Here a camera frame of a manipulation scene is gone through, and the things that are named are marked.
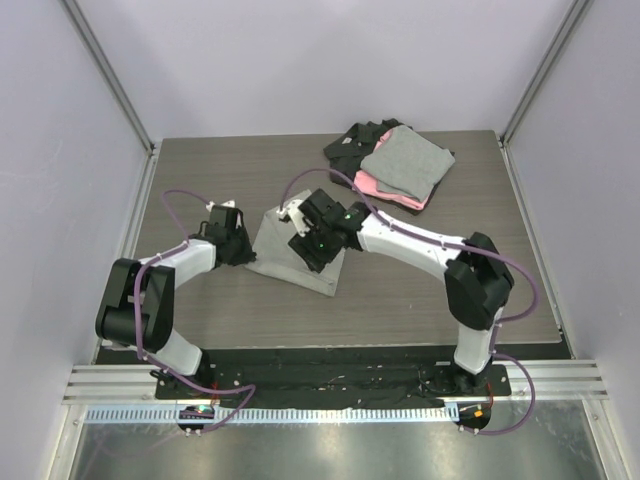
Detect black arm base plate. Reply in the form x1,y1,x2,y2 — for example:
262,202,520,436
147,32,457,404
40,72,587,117
154,344,511,409

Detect grey cloth napkin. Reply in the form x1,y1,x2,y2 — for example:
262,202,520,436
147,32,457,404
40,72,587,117
246,206,345,297

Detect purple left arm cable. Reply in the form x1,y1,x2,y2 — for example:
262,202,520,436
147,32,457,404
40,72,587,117
134,189,257,434

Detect left aluminium frame post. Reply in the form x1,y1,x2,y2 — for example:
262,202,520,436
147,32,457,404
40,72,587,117
59,0,155,155

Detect aluminium front rail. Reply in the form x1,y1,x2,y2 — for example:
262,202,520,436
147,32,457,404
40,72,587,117
62,360,609,405

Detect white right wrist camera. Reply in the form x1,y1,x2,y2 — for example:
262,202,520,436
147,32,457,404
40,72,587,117
276,199,310,237

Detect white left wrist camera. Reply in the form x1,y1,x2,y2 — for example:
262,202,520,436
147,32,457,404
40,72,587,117
205,200,236,212

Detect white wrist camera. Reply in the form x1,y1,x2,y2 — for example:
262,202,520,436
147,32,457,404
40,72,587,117
276,199,310,237
205,200,236,212

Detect white slotted cable duct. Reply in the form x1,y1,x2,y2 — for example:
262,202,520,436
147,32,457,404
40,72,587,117
85,403,459,425

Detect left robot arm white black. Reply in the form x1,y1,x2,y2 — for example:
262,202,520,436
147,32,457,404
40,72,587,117
95,201,256,399

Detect right aluminium frame post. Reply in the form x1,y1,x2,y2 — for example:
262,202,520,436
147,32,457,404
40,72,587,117
498,0,596,149

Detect pink folded shirt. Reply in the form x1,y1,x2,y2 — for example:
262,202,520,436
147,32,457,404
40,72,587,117
354,125,441,211

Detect aluminium frame post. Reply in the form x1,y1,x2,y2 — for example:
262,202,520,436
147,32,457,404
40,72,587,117
498,0,596,149
59,0,155,155

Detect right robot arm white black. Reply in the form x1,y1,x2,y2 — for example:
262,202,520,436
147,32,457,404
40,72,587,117
276,189,514,395

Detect grey folded shirt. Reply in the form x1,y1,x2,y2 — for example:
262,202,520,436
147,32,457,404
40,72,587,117
361,125,455,202

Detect black polo shirt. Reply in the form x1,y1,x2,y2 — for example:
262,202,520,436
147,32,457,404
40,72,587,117
323,118,439,215

